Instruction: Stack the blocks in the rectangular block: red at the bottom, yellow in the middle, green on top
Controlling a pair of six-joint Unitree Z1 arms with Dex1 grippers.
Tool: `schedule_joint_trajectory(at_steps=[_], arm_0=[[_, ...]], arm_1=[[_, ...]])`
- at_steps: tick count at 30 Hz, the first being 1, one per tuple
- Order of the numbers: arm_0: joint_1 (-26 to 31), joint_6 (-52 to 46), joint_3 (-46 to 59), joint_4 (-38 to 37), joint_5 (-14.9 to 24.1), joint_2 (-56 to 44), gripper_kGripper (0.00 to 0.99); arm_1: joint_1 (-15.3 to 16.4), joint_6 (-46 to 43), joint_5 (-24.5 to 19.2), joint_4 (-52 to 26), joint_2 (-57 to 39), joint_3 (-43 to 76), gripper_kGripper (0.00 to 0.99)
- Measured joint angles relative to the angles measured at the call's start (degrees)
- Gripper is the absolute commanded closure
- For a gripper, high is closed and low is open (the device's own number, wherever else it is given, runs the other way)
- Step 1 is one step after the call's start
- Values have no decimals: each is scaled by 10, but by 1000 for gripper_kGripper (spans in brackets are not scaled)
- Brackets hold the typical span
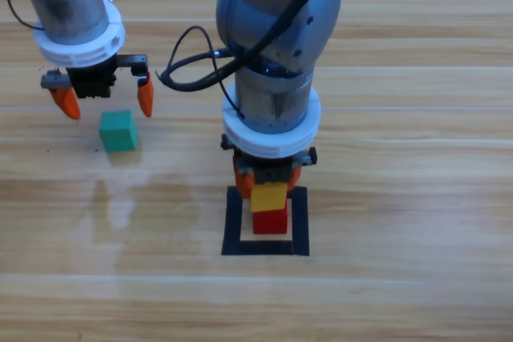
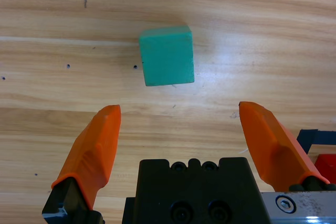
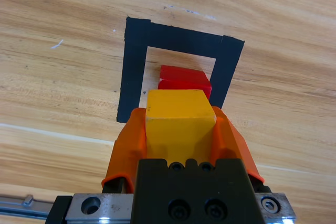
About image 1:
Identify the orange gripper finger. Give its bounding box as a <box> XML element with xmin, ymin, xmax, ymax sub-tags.
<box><xmin>234</xmin><ymin>165</ymin><xmax>256</xmax><ymax>201</ymax></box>
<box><xmin>136</xmin><ymin>72</ymin><xmax>155</xmax><ymax>118</ymax></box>
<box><xmin>50</xmin><ymin>86</ymin><xmax>82</xmax><ymax>121</ymax></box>
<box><xmin>285</xmin><ymin>165</ymin><xmax>302</xmax><ymax>191</ymax></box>

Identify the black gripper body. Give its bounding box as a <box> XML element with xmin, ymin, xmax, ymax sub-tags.
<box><xmin>220</xmin><ymin>133</ymin><xmax>318</xmax><ymax>187</ymax></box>
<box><xmin>39</xmin><ymin>54</ymin><xmax>148</xmax><ymax>99</ymax></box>

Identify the yellow wooden block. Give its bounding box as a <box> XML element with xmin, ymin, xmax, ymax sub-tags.
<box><xmin>250</xmin><ymin>183</ymin><xmax>288</xmax><ymax>213</ymax></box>

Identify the green wooden block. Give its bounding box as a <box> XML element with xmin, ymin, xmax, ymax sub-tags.
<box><xmin>99</xmin><ymin>109</ymin><xmax>139</xmax><ymax>154</ymax></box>

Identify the red wooden block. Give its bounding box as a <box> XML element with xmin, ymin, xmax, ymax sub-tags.
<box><xmin>252</xmin><ymin>205</ymin><xmax>289</xmax><ymax>235</ymax></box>

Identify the black tape square outline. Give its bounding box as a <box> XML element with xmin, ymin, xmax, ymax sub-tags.
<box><xmin>221</xmin><ymin>185</ymin><xmax>310</xmax><ymax>257</ymax></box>

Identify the thin black arm wire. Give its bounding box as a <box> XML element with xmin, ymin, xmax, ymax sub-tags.
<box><xmin>166</xmin><ymin>25</ymin><xmax>245</xmax><ymax>121</ymax></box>

